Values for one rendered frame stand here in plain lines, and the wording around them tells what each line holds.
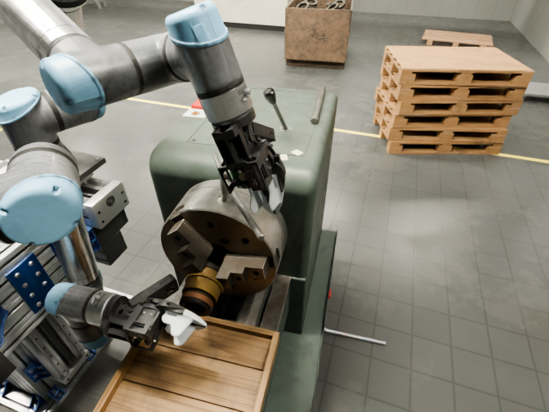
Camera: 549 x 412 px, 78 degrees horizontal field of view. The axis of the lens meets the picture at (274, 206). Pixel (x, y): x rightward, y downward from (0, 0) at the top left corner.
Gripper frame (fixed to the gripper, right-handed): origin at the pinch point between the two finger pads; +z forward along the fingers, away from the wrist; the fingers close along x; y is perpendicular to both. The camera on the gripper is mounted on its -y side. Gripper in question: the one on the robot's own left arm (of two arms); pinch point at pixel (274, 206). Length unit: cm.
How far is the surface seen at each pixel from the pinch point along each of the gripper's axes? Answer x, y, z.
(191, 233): -24.4, -2.4, 7.0
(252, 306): -22.1, -6.2, 40.2
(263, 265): -9.0, -1.2, 17.6
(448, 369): 33, -49, 150
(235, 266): -15.6, 0.0, 16.5
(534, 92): 183, -439, 188
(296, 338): -21, -17, 75
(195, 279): -22.2, 6.5, 13.3
